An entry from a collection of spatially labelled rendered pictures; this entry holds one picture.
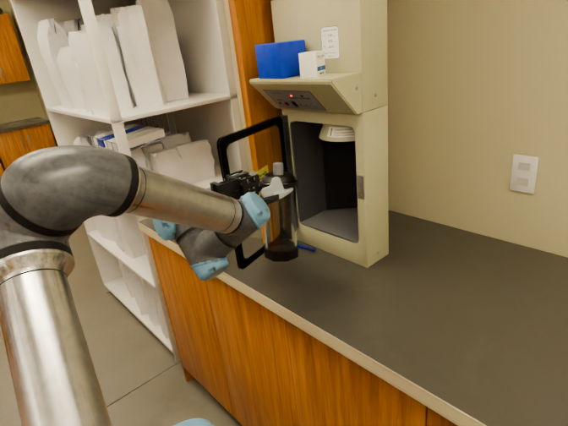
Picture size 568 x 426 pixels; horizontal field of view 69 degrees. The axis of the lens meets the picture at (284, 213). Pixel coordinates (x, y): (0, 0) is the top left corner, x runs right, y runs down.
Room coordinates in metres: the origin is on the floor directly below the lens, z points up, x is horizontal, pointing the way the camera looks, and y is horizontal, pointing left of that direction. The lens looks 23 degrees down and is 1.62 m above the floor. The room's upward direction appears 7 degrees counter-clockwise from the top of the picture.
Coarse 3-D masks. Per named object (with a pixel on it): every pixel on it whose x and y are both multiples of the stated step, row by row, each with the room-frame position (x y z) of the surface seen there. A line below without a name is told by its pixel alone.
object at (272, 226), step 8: (280, 200) 1.02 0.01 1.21; (288, 200) 1.03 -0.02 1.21; (272, 208) 1.03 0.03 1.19; (280, 208) 1.02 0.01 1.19; (288, 208) 1.03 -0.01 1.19; (296, 208) 1.06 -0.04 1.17; (272, 216) 1.03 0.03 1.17; (280, 216) 1.02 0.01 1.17; (288, 216) 1.03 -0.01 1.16; (296, 216) 1.05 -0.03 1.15; (272, 224) 1.02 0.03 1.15; (280, 224) 1.02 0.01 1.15; (288, 224) 1.02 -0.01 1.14; (296, 224) 1.05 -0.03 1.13; (272, 232) 1.02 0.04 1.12; (280, 232) 1.02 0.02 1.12; (288, 232) 1.02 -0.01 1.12; (296, 232) 1.05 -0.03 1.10; (272, 240) 1.02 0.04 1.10; (280, 240) 1.02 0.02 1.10; (288, 240) 1.02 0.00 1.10; (296, 240) 1.04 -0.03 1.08; (272, 248) 1.02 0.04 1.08; (280, 248) 1.01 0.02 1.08; (288, 248) 1.02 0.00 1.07
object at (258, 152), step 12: (264, 132) 1.23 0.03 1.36; (276, 132) 1.28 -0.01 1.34; (216, 144) 1.06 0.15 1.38; (240, 144) 1.13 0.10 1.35; (252, 144) 1.17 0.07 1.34; (264, 144) 1.22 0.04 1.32; (276, 144) 1.27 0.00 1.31; (228, 156) 1.08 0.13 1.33; (240, 156) 1.12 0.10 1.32; (252, 156) 1.17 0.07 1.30; (264, 156) 1.21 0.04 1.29; (276, 156) 1.27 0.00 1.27; (240, 168) 1.12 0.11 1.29; (252, 168) 1.16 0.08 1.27; (264, 168) 1.21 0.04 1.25; (264, 228) 1.17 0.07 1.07; (252, 240) 1.12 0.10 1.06; (264, 240) 1.17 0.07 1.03; (252, 252) 1.11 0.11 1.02
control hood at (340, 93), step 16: (256, 80) 1.23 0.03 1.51; (272, 80) 1.17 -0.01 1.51; (288, 80) 1.12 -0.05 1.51; (304, 80) 1.08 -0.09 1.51; (320, 80) 1.03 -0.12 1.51; (336, 80) 1.02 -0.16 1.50; (352, 80) 1.06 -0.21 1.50; (320, 96) 1.09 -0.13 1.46; (336, 96) 1.04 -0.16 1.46; (352, 96) 1.06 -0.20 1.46; (336, 112) 1.12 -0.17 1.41; (352, 112) 1.07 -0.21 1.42
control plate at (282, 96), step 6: (264, 90) 1.24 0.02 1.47; (270, 90) 1.22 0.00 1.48; (276, 90) 1.20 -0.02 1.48; (282, 90) 1.18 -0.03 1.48; (288, 90) 1.16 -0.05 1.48; (294, 90) 1.14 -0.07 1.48; (270, 96) 1.25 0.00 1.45; (276, 96) 1.23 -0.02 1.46; (282, 96) 1.21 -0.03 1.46; (288, 96) 1.19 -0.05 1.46; (294, 96) 1.17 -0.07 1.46; (300, 96) 1.15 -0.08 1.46; (306, 96) 1.13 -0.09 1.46; (312, 96) 1.11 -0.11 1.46; (276, 102) 1.27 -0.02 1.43; (282, 102) 1.24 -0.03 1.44; (288, 102) 1.22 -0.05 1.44; (300, 102) 1.18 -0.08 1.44; (306, 102) 1.16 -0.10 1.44; (312, 102) 1.14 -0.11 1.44; (318, 102) 1.12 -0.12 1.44; (300, 108) 1.21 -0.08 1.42; (306, 108) 1.19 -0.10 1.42; (312, 108) 1.17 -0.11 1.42; (318, 108) 1.15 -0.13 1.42; (324, 108) 1.13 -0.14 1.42
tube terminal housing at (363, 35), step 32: (288, 0) 1.27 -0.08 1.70; (320, 0) 1.18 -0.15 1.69; (352, 0) 1.10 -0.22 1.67; (384, 0) 1.14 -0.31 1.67; (288, 32) 1.28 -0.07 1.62; (352, 32) 1.10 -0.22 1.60; (384, 32) 1.14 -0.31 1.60; (352, 64) 1.10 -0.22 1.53; (384, 64) 1.14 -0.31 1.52; (384, 96) 1.14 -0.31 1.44; (352, 128) 1.11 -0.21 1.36; (384, 128) 1.14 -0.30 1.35; (384, 160) 1.14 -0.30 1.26; (384, 192) 1.14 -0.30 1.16; (384, 224) 1.14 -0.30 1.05; (352, 256) 1.12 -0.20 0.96; (384, 256) 1.14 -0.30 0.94
